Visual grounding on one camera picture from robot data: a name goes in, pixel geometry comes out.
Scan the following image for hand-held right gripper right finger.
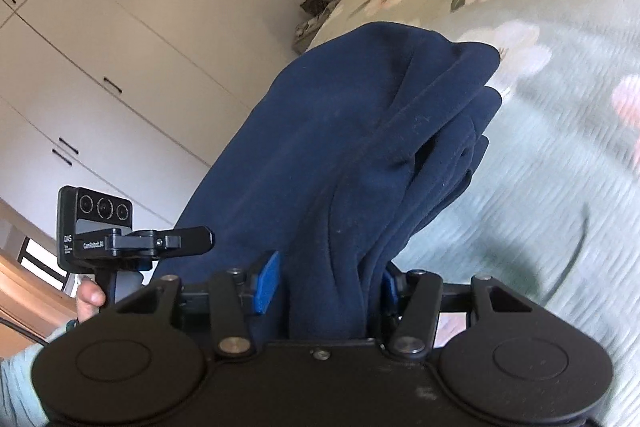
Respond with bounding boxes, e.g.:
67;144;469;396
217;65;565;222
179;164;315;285
381;269;547;358

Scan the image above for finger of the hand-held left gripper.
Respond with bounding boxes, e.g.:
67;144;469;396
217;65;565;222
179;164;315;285
106;226;216;259

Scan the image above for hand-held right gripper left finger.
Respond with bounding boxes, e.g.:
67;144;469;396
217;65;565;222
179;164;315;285
115;251;282;358

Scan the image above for navy white-striped track garment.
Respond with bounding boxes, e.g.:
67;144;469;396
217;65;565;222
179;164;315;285
150;21;503;340

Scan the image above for person's left hand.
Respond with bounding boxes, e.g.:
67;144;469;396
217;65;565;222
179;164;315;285
75;279;108;324

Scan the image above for black chair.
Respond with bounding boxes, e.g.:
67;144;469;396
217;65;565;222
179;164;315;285
19;237;70;294

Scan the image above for floral green bedspread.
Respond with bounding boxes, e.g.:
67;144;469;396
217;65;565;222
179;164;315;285
294;0;640;408

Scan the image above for white wardrobe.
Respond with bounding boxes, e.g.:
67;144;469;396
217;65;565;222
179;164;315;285
0;0;346;228

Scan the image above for black cable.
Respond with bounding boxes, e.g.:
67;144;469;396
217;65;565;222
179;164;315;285
0;318;50;349

